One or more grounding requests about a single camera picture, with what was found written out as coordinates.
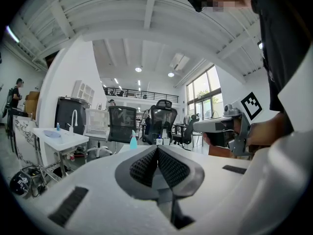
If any ceiling air vent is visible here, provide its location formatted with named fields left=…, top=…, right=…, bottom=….
left=170, top=53, right=190, bottom=71

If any person's right hand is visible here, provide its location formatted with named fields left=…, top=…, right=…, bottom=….
left=246, top=117, right=275, bottom=147

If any metal rack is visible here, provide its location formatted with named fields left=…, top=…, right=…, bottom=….
left=34, top=136, right=88, bottom=182

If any white mesh chair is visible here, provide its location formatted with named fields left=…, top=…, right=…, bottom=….
left=84, top=108, right=113, bottom=158

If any large window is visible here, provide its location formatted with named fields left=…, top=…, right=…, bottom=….
left=186, top=65, right=224, bottom=121

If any black mesh sled-base chair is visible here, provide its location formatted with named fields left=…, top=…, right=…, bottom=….
left=108, top=105, right=137, bottom=144

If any black office printer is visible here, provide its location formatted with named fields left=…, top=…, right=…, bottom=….
left=55, top=96, right=87, bottom=135

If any black balcony railing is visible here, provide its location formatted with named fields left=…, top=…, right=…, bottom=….
left=104, top=87, right=179, bottom=103

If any black swivel office chair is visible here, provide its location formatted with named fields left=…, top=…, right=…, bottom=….
left=172, top=114, right=201, bottom=151

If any marble patterned counter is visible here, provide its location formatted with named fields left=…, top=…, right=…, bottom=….
left=12, top=115, right=38, bottom=166

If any black round device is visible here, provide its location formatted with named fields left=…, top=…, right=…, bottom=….
left=9, top=171, right=32, bottom=196

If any white faucet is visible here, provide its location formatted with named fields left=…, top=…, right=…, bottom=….
left=70, top=109, right=79, bottom=133

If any brown cardboard box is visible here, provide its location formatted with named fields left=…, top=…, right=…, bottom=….
left=24, top=91, right=40, bottom=119

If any white arched shelf cabinet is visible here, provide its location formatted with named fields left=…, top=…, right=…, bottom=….
left=72, top=80, right=95, bottom=105

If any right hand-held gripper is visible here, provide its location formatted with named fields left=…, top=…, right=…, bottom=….
left=192, top=92, right=264, bottom=157

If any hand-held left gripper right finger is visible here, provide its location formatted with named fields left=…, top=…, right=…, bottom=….
left=156, top=144, right=205, bottom=230

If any black headrest office chair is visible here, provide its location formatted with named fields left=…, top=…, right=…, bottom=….
left=141, top=99, right=179, bottom=145

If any person's right forearm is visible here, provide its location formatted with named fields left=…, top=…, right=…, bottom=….
left=270, top=111, right=294, bottom=146

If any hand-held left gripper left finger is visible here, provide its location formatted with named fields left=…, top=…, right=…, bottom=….
left=114, top=144, right=159, bottom=201

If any person's black shirt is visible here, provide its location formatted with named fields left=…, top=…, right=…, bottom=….
left=246, top=0, right=313, bottom=135

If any brown wooden cabinet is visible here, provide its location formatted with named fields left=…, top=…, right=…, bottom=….
left=208, top=145, right=235, bottom=158

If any ceiling light bar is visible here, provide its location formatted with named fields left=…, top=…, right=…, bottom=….
left=6, top=25, right=20, bottom=44

